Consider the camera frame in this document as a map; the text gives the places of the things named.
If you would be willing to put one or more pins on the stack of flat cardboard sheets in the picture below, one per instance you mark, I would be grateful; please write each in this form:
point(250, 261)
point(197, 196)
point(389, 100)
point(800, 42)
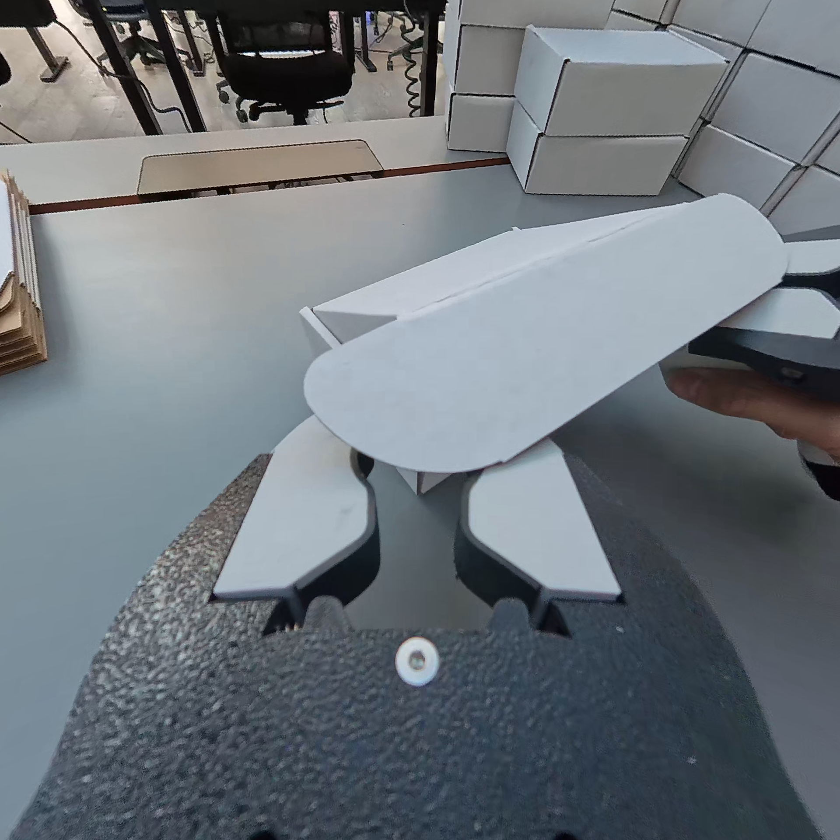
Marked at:
point(23, 315)

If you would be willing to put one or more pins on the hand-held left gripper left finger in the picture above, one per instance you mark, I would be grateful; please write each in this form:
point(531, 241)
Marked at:
point(302, 525)

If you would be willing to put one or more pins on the person's right hand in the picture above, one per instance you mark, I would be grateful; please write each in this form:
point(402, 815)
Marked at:
point(741, 397)

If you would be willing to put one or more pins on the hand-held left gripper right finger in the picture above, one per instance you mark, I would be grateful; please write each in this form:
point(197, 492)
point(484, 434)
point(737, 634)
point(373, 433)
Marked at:
point(544, 531)

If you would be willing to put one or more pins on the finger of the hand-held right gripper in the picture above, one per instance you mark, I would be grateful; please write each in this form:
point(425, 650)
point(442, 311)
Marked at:
point(794, 312)
point(814, 253)

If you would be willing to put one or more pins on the black office chair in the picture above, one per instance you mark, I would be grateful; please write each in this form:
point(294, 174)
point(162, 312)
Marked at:
point(134, 43)
point(282, 72)

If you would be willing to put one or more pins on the stack of closed white boxes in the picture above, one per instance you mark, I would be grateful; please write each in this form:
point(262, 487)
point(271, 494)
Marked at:
point(623, 72)

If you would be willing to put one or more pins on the white cardboard box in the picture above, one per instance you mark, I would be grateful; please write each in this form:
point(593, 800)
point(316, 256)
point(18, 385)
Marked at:
point(525, 341)

